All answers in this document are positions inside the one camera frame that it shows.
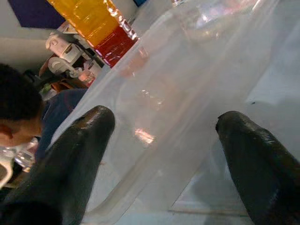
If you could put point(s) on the person in blue shirt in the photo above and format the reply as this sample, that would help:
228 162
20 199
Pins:
16 100

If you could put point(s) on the clear plastic storage box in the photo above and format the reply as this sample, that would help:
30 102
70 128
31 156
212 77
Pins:
178 93

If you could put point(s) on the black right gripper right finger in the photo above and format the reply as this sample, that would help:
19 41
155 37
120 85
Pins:
262 168

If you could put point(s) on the dark blue panel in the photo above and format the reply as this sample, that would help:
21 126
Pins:
37 11

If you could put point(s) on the orange and red drink bottle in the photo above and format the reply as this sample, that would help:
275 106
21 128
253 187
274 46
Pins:
93 21

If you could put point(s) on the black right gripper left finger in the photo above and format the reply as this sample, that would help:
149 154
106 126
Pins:
70 159

